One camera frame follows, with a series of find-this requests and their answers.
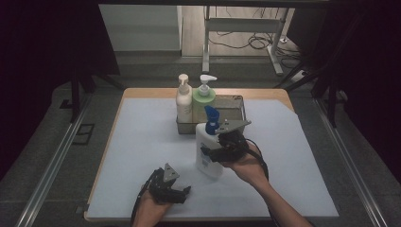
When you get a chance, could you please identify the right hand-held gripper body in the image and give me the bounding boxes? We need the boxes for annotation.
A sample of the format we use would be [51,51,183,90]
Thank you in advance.
[207,118,253,164]

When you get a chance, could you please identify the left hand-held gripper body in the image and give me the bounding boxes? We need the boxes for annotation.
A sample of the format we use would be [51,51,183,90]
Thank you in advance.
[148,163,187,204]

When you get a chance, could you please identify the white bottle with blue pump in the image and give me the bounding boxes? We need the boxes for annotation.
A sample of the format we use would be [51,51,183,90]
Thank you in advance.
[194,104,225,180]

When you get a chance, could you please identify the green pump bottle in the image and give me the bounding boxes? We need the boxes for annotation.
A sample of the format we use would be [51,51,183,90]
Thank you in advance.
[192,74,218,124]

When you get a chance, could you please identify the cream ribbed pump bottle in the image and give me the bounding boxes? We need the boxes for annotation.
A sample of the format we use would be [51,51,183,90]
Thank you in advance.
[175,73,194,124]

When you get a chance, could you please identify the person's left hand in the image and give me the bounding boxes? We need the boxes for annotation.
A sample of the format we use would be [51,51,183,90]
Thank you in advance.
[134,190,173,222]

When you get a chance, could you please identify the person's right hand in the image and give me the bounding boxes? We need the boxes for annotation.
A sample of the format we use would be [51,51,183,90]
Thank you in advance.
[220,141,270,190]

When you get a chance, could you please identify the white table mat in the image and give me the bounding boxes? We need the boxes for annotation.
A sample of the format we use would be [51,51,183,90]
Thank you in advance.
[86,97,340,219]

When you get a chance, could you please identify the white power strip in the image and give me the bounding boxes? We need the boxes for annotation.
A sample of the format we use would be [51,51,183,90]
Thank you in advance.
[288,70,309,84]

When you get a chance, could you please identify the black metal stand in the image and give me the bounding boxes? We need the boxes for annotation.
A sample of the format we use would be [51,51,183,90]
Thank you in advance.
[69,56,125,125]
[273,13,363,129]

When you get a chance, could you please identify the white cabinet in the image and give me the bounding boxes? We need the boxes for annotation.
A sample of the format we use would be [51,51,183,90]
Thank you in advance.
[98,4,183,53]

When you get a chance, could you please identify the dark curtain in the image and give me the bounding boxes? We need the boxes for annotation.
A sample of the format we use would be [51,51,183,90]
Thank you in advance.
[0,0,121,183]
[286,6,401,178]

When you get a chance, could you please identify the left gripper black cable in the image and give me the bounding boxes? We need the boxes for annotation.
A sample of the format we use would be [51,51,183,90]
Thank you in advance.
[130,176,153,227]

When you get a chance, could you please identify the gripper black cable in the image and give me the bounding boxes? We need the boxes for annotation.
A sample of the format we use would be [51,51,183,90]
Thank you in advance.
[130,176,153,227]
[245,137,282,227]

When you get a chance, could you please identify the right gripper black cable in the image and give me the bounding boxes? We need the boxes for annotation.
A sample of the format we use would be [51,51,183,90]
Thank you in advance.
[245,137,282,227]

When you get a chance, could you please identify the black floor socket frame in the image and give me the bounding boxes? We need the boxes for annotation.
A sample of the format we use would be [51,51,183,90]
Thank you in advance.
[71,122,96,147]

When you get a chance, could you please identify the aluminium floor rail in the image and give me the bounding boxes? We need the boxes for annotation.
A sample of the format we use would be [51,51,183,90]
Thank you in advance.
[14,94,93,227]
[314,96,390,227]

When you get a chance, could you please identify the black floor cables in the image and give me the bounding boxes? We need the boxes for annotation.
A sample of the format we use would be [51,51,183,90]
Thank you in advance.
[207,8,302,70]

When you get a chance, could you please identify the white desk frame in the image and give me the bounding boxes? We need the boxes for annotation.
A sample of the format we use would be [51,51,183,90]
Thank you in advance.
[201,6,286,77]

